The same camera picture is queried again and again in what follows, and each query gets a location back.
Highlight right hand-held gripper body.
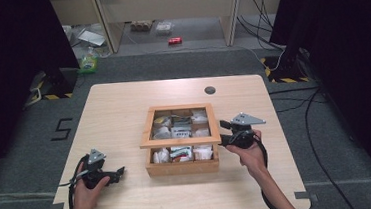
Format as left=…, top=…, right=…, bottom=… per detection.
left=226, top=109, right=269, bottom=151

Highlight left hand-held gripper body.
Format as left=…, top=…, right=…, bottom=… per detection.
left=79, top=146, right=115, bottom=191

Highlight wooden framed glass lid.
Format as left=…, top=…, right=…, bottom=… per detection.
left=136, top=101, right=223, bottom=151

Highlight wooden compartment box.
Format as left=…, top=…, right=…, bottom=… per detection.
left=144, top=141, right=221, bottom=179

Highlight person's left hand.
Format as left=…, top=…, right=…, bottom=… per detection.
left=69, top=159, right=113, bottom=209

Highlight person's right hand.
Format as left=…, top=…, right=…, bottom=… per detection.
left=223, top=129, right=268, bottom=182

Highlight white packets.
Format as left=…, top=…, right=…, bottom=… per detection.
left=192, top=143, right=215, bottom=162
left=151, top=147, right=172, bottom=165
left=190, top=108, right=209, bottom=125
left=151, top=125, right=173, bottom=141
left=191, top=127, right=211, bottom=139

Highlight grey printed packet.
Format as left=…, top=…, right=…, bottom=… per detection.
left=170, top=124, right=193, bottom=140

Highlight grey packets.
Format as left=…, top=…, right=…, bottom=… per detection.
left=170, top=113, right=192, bottom=127

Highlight green and red packets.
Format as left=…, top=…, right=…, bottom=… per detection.
left=169, top=145, right=194, bottom=164

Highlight black tape floor mark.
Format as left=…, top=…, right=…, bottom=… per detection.
left=48, top=116, right=76, bottom=142

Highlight yellow packet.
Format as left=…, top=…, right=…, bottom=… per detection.
left=152, top=115, right=173, bottom=128

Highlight yellow black hazard tape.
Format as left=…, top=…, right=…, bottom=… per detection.
left=259, top=54, right=310, bottom=86
left=42, top=91, right=74, bottom=102

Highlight red can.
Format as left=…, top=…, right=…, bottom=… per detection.
left=167, top=36, right=184, bottom=47

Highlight green plastic bottle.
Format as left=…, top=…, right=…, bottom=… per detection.
left=75, top=45, right=102, bottom=76

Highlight clear plastic package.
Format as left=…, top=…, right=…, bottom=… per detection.
left=154, top=20, right=175, bottom=38

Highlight black curtain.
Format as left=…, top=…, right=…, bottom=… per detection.
left=266, top=0, right=371, bottom=208
left=0, top=0, right=89, bottom=190

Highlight cardboard egg tray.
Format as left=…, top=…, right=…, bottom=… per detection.
left=129, top=19, right=155, bottom=34

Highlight silver flat sheet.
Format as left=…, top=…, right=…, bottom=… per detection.
left=76, top=27, right=108, bottom=49

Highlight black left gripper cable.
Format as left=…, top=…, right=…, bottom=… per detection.
left=56, top=154, right=94, bottom=209

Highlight black floor cables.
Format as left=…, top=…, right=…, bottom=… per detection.
left=268, top=84, right=358, bottom=209

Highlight white cable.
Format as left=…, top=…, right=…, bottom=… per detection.
left=235, top=41, right=288, bottom=75

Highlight black cables at socket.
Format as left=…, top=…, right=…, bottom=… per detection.
left=234, top=0, right=286, bottom=54

